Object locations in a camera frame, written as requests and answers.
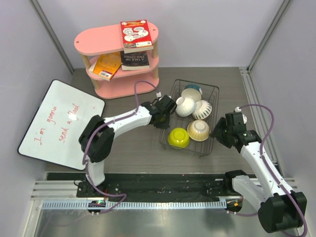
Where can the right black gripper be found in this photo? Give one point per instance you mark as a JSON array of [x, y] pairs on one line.
[[221, 124]]

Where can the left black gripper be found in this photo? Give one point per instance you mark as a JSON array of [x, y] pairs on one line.
[[165, 126]]

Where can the white bowl with yellow pattern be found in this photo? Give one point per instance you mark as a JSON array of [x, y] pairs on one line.
[[198, 130]]

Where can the plain white ribbed bowl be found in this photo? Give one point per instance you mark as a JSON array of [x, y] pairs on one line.
[[185, 106]]

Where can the white bowl with green stripes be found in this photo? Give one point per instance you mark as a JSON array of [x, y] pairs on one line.
[[203, 110]]

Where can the black wire dish rack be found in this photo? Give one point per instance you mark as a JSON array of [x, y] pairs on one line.
[[211, 95]]

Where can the teal and white bowl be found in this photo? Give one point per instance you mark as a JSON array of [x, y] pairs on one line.
[[194, 86]]

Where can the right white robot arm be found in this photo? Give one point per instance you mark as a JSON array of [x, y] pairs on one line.
[[278, 206]]

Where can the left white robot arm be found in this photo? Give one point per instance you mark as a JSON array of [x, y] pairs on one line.
[[97, 138]]

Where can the yellow-green bowl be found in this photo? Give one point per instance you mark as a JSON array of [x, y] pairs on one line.
[[179, 138]]

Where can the black Tale of Two Cities book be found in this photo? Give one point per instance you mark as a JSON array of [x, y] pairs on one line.
[[134, 61]]

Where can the orange paperback book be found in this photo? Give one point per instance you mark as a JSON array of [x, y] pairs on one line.
[[106, 65]]

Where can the red comic book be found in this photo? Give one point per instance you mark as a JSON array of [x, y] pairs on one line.
[[136, 36]]

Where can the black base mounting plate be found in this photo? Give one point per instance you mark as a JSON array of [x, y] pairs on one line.
[[166, 187]]

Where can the pink three-tier shelf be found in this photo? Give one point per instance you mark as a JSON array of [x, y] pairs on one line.
[[93, 42]]

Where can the white dry-erase board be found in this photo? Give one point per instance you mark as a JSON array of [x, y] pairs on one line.
[[53, 134]]

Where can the white slotted cable duct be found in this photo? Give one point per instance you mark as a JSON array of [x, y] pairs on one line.
[[100, 205]]

